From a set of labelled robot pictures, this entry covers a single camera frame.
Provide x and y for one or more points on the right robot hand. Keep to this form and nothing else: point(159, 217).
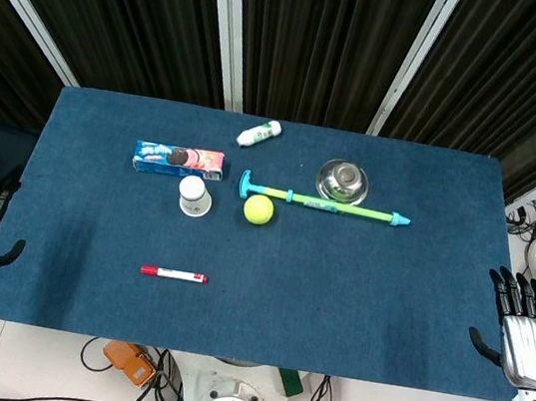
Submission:
point(526, 345)

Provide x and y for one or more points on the red white marker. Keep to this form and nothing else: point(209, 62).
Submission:
point(173, 274)

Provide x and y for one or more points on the orange power box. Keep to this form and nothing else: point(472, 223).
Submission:
point(128, 365)

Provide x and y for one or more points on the blue cookie box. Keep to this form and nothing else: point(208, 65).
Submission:
point(179, 160)

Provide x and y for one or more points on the white paper cup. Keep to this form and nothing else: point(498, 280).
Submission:
point(193, 197)

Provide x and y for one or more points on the stainless steel bowl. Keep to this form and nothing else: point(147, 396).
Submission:
point(343, 181)

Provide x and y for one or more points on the green toy water pump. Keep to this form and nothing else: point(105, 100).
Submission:
point(318, 202)

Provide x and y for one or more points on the blue table cloth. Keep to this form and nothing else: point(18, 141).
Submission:
point(262, 240)

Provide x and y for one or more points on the yellow tennis ball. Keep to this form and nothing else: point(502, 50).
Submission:
point(259, 209)

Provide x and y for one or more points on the white plastic bottle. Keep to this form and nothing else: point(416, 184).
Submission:
point(259, 133)

